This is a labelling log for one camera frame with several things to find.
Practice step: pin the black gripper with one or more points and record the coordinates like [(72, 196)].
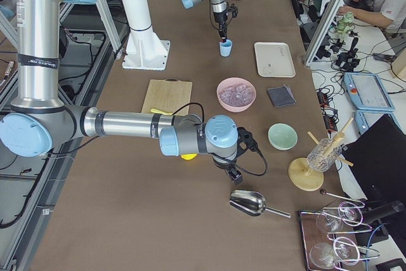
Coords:
[(226, 163), (220, 18)]

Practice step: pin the light blue cup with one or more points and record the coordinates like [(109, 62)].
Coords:
[(225, 48)]

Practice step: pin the ice cubes pile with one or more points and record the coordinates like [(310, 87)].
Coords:
[(237, 95)]

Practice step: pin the steel ice scoop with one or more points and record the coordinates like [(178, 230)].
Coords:
[(253, 203)]

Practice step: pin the green bowl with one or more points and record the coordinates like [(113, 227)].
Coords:
[(282, 136)]

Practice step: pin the pink bowl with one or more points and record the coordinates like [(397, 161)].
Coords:
[(229, 82)]

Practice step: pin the grey folded cloth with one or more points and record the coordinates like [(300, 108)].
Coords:
[(281, 96)]

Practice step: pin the yellow lemon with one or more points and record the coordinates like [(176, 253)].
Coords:
[(188, 157)]

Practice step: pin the cream rabbit tray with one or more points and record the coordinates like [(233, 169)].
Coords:
[(274, 60)]

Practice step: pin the clear glass on stand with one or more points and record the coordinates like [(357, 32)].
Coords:
[(323, 156)]

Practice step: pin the wooden cutting board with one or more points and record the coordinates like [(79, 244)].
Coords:
[(166, 95)]

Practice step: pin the yellow plastic knife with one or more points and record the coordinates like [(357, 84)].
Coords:
[(157, 111)]

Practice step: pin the blue teach pendant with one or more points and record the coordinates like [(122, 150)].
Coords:
[(367, 92), (366, 118)]

